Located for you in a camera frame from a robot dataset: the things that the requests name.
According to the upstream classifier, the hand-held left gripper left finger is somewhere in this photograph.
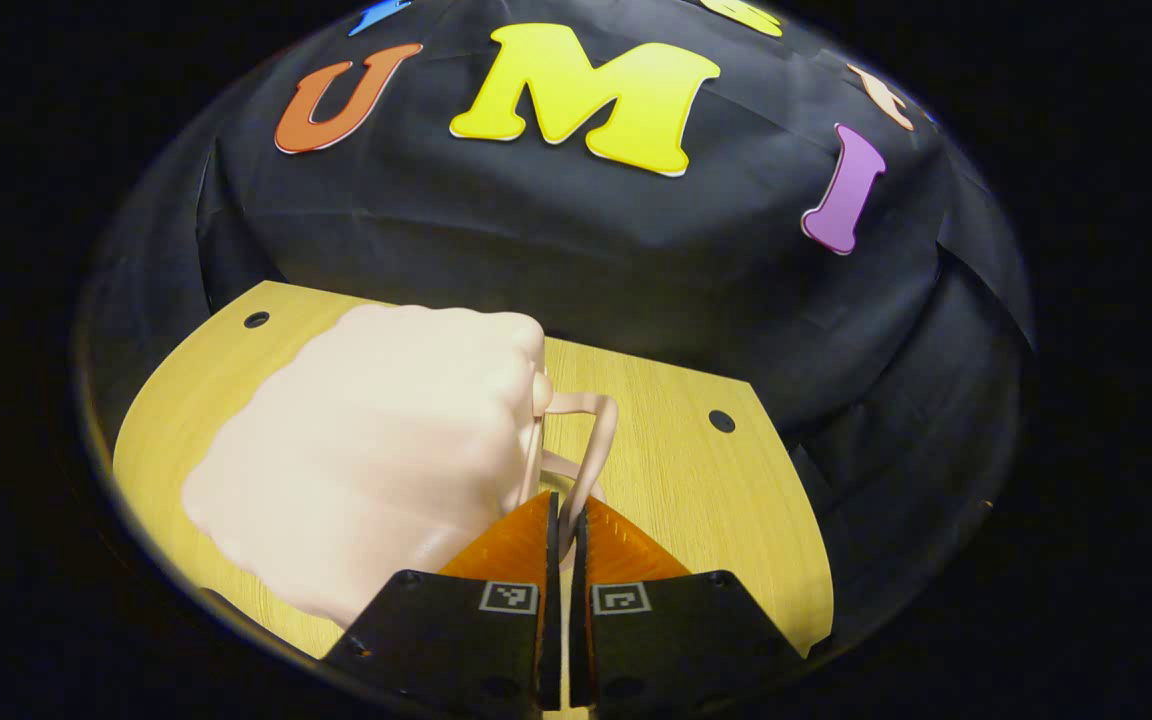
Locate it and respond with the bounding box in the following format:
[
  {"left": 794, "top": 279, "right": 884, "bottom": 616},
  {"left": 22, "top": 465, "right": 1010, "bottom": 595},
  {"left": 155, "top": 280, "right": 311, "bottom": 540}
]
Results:
[{"left": 319, "top": 488, "right": 562, "bottom": 716}]

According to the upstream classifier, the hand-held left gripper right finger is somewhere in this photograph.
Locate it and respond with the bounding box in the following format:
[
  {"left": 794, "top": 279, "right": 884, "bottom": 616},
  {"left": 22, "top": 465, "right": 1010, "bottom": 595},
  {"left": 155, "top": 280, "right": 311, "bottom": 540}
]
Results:
[{"left": 569, "top": 495, "right": 809, "bottom": 716}]

